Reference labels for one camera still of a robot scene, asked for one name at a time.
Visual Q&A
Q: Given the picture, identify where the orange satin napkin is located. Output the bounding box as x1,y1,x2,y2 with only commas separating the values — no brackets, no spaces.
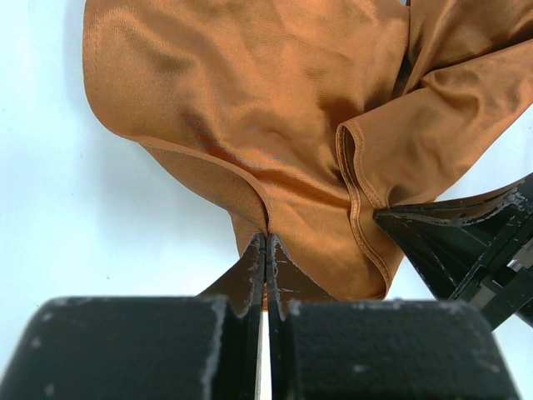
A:
82,1,532,300

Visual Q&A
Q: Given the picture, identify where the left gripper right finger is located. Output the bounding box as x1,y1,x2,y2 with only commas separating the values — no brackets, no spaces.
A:
266,235,518,399

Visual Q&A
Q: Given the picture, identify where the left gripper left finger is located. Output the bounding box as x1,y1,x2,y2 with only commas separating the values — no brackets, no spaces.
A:
16,234,265,399

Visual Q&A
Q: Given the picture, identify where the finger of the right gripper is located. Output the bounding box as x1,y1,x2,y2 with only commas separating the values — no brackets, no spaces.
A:
374,175,532,328

